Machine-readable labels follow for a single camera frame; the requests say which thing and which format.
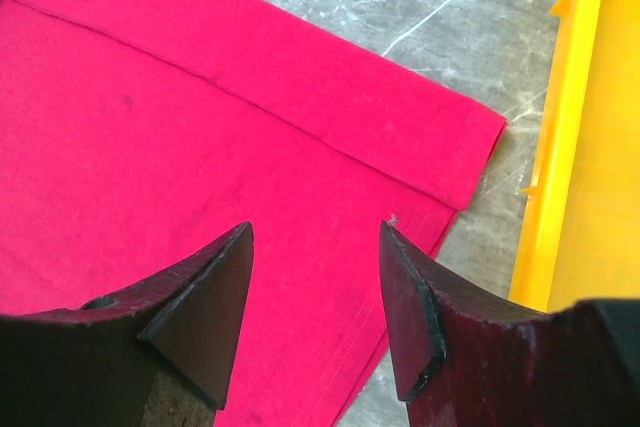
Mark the yellow plastic tray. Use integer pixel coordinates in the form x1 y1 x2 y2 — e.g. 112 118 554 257
509 0 639 312

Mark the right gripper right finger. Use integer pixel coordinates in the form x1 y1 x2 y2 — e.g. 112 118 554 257
379 224 639 426

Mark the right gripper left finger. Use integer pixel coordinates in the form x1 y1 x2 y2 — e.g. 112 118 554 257
1 223 254 426

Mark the pink t-shirt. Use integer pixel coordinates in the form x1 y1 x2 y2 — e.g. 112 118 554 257
1 0 506 426

